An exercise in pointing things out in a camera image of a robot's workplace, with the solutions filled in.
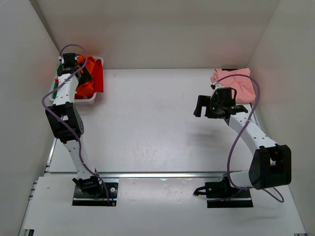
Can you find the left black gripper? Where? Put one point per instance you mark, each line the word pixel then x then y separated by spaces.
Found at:
pixel 86 76

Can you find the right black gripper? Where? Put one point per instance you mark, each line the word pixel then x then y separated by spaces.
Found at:
pixel 204 101

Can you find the orange t shirt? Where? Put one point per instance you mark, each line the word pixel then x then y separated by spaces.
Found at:
pixel 86 83

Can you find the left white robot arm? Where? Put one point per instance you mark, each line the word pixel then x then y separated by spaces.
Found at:
pixel 67 125

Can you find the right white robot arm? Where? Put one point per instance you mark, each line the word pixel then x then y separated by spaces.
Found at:
pixel 271 162

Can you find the red t shirt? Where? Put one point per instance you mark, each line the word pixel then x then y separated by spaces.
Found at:
pixel 98 77

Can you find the green t shirt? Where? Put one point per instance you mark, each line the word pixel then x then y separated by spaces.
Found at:
pixel 56 84

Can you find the white plastic basket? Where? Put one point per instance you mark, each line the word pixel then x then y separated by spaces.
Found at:
pixel 81 102

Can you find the pink folded t shirt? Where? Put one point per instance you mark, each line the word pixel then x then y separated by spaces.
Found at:
pixel 243 85

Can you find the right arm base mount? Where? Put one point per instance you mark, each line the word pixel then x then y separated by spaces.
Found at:
pixel 220 194

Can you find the aluminium table rail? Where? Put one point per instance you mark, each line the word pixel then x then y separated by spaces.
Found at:
pixel 162 174

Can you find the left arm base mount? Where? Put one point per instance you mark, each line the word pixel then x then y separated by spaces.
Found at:
pixel 93 193

